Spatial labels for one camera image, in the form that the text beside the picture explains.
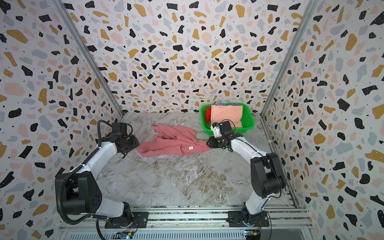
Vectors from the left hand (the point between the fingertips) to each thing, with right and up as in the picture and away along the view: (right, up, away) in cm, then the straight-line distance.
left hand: (135, 141), depth 88 cm
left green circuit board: (+2, -43, -18) cm, 46 cm away
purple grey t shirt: (+51, +25, +21) cm, 61 cm away
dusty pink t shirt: (+20, -1, +11) cm, 23 cm away
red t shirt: (+43, +16, +19) cm, 50 cm away
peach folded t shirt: (+51, +17, +15) cm, 56 cm away
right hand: (+42, 0, +3) cm, 42 cm away
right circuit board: (+63, -44, -16) cm, 79 cm away
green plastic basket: (+73, +13, +21) cm, 77 cm away
